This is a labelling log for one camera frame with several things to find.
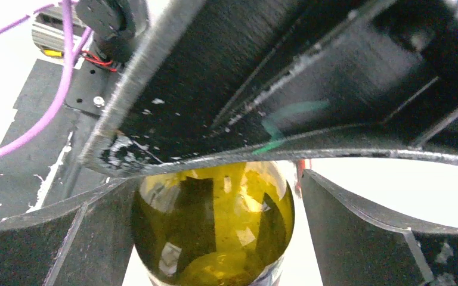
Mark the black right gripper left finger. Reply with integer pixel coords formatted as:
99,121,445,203
0,179,140,285

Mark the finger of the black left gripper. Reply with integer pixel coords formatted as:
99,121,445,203
78,1,458,178

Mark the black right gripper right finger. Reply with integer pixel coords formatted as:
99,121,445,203
301,170,458,285

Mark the dark green wine bottle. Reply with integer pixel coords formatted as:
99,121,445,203
131,161,295,285

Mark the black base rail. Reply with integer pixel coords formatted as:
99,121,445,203
0,60,115,222

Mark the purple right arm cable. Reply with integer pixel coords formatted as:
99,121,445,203
0,0,91,165

